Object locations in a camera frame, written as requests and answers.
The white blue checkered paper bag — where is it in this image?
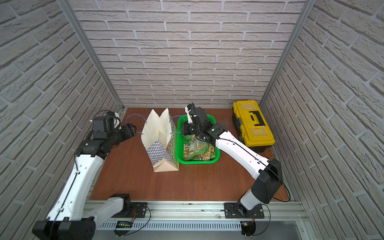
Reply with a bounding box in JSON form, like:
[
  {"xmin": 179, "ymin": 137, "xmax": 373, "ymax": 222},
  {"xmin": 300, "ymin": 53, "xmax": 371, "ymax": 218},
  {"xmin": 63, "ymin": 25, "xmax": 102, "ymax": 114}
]
[{"xmin": 139, "ymin": 108, "xmax": 179, "ymax": 173}]

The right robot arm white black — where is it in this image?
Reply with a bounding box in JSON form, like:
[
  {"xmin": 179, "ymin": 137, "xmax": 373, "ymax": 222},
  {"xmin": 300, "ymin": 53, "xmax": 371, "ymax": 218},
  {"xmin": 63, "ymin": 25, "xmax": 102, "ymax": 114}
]
[{"xmin": 181, "ymin": 103, "xmax": 283, "ymax": 218}]

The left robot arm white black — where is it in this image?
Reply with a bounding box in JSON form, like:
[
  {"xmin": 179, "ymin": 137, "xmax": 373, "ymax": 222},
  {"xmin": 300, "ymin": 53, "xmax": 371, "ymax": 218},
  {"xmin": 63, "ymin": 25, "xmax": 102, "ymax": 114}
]
[{"xmin": 32, "ymin": 116, "xmax": 137, "ymax": 240}]

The green plastic basket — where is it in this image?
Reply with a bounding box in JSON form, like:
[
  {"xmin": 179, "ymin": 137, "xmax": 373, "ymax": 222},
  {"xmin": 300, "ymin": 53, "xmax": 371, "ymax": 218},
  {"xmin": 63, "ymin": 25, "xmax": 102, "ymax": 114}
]
[{"xmin": 175, "ymin": 115, "xmax": 220, "ymax": 165}]

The brown food packet in basket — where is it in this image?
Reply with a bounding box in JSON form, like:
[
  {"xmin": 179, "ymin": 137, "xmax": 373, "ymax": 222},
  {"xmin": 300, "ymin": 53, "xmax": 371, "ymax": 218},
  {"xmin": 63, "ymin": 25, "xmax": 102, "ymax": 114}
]
[{"xmin": 183, "ymin": 135, "xmax": 216, "ymax": 161}]

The yellow black toolbox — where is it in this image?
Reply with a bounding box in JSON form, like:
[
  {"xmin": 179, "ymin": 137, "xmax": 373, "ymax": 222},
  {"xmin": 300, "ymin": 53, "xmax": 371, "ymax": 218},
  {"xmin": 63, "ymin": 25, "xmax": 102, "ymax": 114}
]
[{"xmin": 232, "ymin": 100, "xmax": 275, "ymax": 153}]

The small circuit board left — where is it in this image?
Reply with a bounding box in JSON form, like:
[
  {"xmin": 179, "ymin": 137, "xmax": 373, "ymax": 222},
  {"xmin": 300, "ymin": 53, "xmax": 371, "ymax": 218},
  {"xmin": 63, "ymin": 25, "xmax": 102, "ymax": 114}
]
[{"xmin": 116, "ymin": 221, "xmax": 133, "ymax": 230}]

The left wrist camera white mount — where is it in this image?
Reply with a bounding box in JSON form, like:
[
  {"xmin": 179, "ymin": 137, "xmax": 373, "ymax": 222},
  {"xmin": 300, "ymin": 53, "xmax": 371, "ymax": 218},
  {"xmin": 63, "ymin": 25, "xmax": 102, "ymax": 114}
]
[{"xmin": 105, "ymin": 110, "xmax": 120, "ymax": 128}]

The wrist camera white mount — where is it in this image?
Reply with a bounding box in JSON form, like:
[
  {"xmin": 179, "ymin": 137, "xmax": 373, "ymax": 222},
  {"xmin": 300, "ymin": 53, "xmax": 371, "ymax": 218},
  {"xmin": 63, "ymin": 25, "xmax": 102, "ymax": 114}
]
[
  {"xmin": 105, "ymin": 110, "xmax": 120, "ymax": 128},
  {"xmin": 185, "ymin": 103, "xmax": 195, "ymax": 124}
]

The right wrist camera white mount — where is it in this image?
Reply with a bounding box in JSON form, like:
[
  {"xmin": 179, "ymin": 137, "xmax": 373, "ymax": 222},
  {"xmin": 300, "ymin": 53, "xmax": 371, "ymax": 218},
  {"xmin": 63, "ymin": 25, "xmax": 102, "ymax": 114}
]
[{"xmin": 185, "ymin": 103, "xmax": 195, "ymax": 124}]

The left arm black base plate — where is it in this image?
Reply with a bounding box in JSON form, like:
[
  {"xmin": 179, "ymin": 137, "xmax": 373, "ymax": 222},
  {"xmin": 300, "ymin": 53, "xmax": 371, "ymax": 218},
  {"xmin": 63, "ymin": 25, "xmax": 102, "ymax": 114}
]
[{"xmin": 112, "ymin": 202, "xmax": 148, "ymax": 219}]

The aluminium front rail frame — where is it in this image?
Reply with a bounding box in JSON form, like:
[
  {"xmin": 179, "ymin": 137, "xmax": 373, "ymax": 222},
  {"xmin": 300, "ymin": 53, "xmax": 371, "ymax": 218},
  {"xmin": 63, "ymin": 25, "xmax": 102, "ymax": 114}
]
[{"xmin": 99, "ymin": 201, "xmax": 309, "ymax": 235}]

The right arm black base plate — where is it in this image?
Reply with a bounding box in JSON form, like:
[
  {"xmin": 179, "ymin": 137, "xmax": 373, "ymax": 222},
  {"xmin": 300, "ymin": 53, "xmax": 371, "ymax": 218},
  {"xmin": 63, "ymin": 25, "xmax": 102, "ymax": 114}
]
[{"xmin": 224, "ymin": 202, "xmax": 265, "ymax": 219}]

